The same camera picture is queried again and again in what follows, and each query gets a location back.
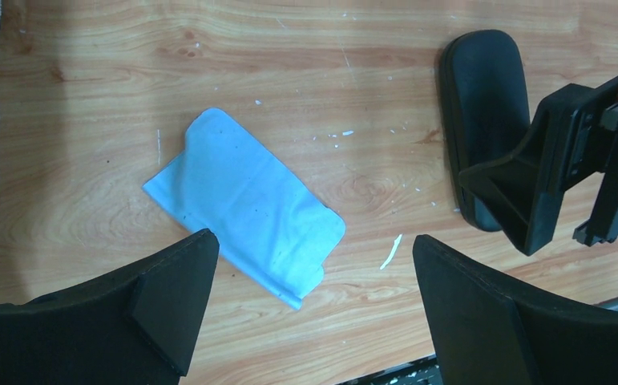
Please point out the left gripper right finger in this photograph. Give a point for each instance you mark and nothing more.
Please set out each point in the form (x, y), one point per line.
(490, 328)

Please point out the light blue cleaning cloth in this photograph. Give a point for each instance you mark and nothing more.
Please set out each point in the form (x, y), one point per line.
(269, 225)

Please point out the black glasses case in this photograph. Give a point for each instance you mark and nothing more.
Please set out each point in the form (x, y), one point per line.
(483, 102)

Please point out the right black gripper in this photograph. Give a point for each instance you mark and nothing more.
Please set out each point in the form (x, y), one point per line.
(573, 135)

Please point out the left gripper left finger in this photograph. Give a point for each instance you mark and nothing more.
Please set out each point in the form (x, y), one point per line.
(137, 324)

